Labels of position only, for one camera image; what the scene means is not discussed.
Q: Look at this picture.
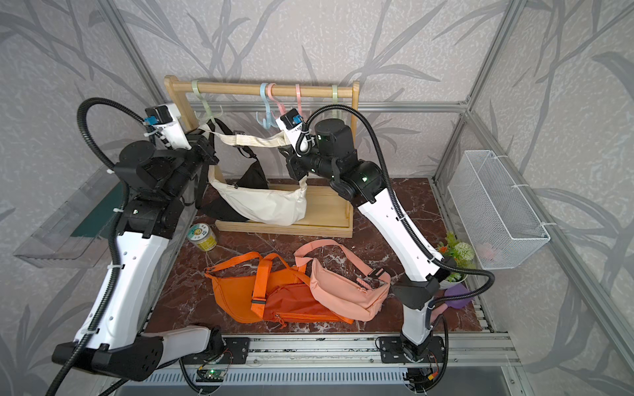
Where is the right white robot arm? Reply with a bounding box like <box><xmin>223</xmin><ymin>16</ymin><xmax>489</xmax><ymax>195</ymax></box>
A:
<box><xmin>276</xmin><ymin>104</ymin><xmax>461</xmax><ymax>362</ymax></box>

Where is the pink hook left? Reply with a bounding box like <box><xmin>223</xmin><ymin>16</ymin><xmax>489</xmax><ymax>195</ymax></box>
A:
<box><xmin>266</xmin><ymin>82</ymin><xmax>287</xmax><ymax>116</ymax></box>

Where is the bright orange crossbody bag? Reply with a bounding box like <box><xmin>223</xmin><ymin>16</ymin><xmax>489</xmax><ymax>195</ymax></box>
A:
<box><xmin>205</xmin><ymin>252</ymin><xmax>297</xmax><ymax>324</ymax></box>

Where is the black crossbody bag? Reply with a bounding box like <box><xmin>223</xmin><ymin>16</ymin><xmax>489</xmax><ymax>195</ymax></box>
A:
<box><xmin>201</xmin><ymin>146</ymin><xmax>268</xmax><ymax>223</ymax></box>

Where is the clear acrylic wall shelf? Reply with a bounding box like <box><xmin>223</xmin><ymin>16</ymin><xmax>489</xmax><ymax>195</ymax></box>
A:
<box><xmin>13</xmin><ymin>166</ymin><xmax>122</xmax><ymax>269</ymax></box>

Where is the cream white crossbody bag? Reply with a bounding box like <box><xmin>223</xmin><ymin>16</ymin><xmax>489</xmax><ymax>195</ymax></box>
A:
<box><xmin>199</xmin><ymin>124</ymin><xmax>308</xmax><ymax>226</ymax></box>

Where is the white wire mesh basket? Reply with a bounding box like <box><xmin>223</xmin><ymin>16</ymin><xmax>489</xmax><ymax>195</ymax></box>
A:
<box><xmin>448</xmin><ymin>150</ymin><xmax>551</xmax><ymax>271</ymax></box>

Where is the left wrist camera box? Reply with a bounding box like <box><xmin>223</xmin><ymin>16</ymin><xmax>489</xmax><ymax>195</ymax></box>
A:
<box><xmin>145</xmin><ymin>102</ymin><xmax>192</xmax><ymax>150</ymax></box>

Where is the pink hook right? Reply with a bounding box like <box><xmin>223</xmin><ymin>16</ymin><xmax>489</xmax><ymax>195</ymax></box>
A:
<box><xmin>295</xmin><ymin>84</ymin><xmax>303</xmax><ymax>117</ymax></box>

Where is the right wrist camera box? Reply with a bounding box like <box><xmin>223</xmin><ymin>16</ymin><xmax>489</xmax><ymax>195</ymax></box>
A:
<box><xmin>275</xmin><ymin>108</ymin><xmax>310</xmax><ymax>156</ymax></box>

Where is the green hook end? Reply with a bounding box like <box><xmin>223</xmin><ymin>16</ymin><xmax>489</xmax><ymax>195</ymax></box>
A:
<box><xmin>191</xmin><ymin>79</ymin><xmax>224</xmax><ymax>127</ymax></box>
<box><xmin>331</xmin><ymin>84</ymin><xmax>343</xmax><ymax>120</ymax></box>

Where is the light blue hook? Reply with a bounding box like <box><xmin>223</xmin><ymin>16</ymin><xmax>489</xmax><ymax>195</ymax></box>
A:
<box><xmin>256</xmin><ymin>82</ymin><xmax>277</xmax><ymax>130</ymax></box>

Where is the pink crossbody bag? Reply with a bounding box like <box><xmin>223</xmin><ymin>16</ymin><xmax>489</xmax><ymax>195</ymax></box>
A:
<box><xmin>294</xmin><ymin>239</ymin><xmax>391</xmax><ymax>322</ymax></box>

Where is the wooden clothes rack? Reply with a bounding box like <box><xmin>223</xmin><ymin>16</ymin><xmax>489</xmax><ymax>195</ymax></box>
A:
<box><xmin>164</xmin><ymin>74</ymin><xmax>361</xmax><ymax>239</ymax></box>

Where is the green hook right end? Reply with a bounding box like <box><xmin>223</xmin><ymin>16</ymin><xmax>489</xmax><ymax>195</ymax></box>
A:
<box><xmin>331</xmin><ymin>84</ymin><xmax>343</xmax><ymax>120</ymax></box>

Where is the dark orange crossbody bag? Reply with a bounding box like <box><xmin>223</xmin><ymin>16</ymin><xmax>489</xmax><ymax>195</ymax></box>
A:
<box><xmin>249</xmin><ymin>253</ymin><xmax>353</xmax><ymax>327</ymax></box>

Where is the purple pink toy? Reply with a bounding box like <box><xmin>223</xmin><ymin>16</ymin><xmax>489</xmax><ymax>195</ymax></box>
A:
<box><xmin>431</xmin><ymin>283</ymin><xmax>473</xmax><ymax>323</ymax></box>

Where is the potted artificial flower plant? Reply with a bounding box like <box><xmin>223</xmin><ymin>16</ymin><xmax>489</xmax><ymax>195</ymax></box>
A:
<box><xmin>437</xmin><ymin>232</ymin><xmax>476</xmax><ymax>290</ymax></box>

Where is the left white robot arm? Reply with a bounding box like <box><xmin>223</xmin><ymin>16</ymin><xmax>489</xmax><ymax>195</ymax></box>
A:
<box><xmin>48</xmin><ymin>97</ymin><xmax>218</xmax><ymax>395</ymax></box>

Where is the green hook left end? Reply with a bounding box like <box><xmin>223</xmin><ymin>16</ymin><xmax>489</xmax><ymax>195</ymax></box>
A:
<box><xmin>191</xmin><ymin>79</ymin><xmax>224</xmax><ymax>127</ymax></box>

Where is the pink hook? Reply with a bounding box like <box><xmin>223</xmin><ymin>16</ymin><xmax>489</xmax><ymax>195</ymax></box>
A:
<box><xmin>295</xmin><ymin>84</ymin><xmax>303</xmax><ymax>117</ymax></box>
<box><xmin>266</xmin><ymin>82</ymin><xmax>287</xmax><ymax>116</ymax></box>

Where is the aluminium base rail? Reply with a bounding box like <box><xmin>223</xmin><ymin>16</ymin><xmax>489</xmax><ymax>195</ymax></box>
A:
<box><xmin>91</xmin><ymin>332</ymin><xmax>521</xmax><ymax>396</ymax></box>

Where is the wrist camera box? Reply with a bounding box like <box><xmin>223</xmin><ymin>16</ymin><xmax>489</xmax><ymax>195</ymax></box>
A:
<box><xmin>145</xmin><ymin>102</ymin><xmax>192</xmax><ymax>150</ymax></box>
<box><xmin>275</xmin><ymin>108</ymin><xmax>310</xmax><ymax>156</ymax></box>

